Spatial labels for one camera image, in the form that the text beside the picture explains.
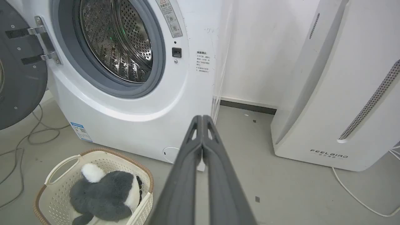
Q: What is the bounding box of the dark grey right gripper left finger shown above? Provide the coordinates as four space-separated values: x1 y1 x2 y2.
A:
149 115 203 225

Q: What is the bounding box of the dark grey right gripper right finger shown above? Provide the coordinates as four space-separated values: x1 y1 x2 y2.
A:
202 115 258 225

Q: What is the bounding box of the grey white plush toy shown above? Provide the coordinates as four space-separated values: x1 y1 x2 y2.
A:
69 163 143 225

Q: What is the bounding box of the dark washing machine door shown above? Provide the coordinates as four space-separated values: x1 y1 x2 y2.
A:
0 0 48 130

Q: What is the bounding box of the white front-load washing machine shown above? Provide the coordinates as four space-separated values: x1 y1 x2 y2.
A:
6 0 233 172

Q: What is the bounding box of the cream plastic laundry basket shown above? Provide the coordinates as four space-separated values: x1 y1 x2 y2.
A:
33 148 154 225

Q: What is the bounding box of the white Feelbird air purifier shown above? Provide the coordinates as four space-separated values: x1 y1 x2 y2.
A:
271 0 400 172

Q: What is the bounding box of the white power cable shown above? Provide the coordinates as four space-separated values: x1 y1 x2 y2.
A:
332 144 400 218

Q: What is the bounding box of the grey floor cable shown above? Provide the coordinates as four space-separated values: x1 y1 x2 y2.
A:
0 103 70 209

